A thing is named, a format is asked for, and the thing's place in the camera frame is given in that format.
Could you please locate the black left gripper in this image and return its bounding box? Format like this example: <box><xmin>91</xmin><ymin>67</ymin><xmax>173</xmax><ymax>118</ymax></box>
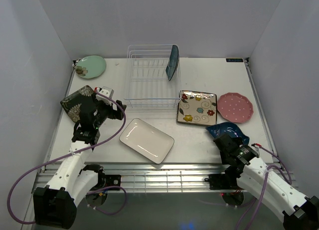
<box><xmin>92</xmin><ymin>93</ymin><xmax>126</xmax><ymax>129</ymax></box>

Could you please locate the dark blue leaf plate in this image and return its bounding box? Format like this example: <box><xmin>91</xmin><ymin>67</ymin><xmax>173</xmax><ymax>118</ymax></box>
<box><xmin>206</xmin><ymin>122</ymin><xmax>250</xmax><ymax>145</ymax></box>

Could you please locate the teal leaf-shaped plate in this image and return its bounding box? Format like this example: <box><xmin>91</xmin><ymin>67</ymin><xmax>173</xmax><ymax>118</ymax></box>
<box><xmin>165</xmin><ymin>45</ymin><xmax>179</xmax><ymax>81</ymax></box>

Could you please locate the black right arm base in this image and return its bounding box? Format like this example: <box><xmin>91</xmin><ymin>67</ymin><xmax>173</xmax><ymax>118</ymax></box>
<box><xmin>204</xmin><ymin>174</ymin><xmax>238</xmax><ymax>190</ymax></box>

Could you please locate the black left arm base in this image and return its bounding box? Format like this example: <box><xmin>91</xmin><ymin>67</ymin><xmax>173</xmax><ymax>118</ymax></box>
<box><xmin>101</xmin><ymin>174</ymin><xmax>122</xmax><ymax>191</ymax></box>

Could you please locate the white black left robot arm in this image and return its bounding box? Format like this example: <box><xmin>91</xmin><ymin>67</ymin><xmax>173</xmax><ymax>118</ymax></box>
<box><xmin>33</xmin><ymin>97</ymin><xmax>126</xmax><ymax>229</ymax></box>

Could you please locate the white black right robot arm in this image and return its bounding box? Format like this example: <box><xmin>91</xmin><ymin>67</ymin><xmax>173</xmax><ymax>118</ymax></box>
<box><xmin>214</xmin><ymin>134</ymin><xmax>319</xmax><ymax>230</ymax></box>

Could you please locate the black floral square plate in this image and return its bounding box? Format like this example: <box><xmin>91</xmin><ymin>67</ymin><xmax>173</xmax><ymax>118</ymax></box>
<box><xmin>60</xmin><ymin>85</ymin><xmax>95</xmax><ymax>123</ymax></box>

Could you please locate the pink polka dot plate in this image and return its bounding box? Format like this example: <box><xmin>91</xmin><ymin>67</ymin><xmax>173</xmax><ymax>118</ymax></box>
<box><xmin>217</xmin><ymin>92</ymin><xmax>254</xmax><ymax>124</ymax></box>

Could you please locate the mint green round plate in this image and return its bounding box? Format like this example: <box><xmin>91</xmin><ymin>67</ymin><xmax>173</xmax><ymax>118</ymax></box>
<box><xmin>74</xmin><ymin>55</ymin><xmax>107</xmax><ymax>79</ymax></box>

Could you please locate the white rectangular plate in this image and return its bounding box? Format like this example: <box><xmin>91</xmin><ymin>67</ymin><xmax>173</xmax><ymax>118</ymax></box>
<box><xmin>120</xmin><ymin>118</ymin><xmax>174</xmax><ymax>164</ymax></box>

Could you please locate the cream floral square plate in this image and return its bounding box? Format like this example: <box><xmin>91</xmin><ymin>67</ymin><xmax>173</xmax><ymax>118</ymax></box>
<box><xmin>176</xmin><ymin>90</ymin><xmax>217</xmax><ymax>126</ymax></box>

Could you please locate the black logo label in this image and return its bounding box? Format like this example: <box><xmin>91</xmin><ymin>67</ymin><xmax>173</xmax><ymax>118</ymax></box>
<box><xmin>226</xmin><ymin>58</ymin><xmax>244</xmax><ymax>63</ymax></box>

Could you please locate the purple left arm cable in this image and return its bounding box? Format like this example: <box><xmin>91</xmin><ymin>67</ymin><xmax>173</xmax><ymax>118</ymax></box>
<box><xmin>6</xmin><ymin>91</ymin><xmax>128</xmax><ymax>226</ymax></box>

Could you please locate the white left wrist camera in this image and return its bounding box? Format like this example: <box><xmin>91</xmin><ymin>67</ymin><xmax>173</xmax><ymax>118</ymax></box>
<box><xmin>95</xmin><ymin>86</ymin><xmax>114</xmax><ymax>103</ymax></box>

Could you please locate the white wire dish rack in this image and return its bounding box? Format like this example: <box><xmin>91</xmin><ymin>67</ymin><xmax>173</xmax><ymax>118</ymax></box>
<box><xmin>124</xmin><ymin>44</ymin><xmax>181</xmax><ymax>109</ymax></box>

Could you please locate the aluminium rail frame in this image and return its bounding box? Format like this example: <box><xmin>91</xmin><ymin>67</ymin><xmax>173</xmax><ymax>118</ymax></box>
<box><xmin>31</xmin><ymin>162</ymin><xmax>300</xmax><ymax>194</ymax></box>

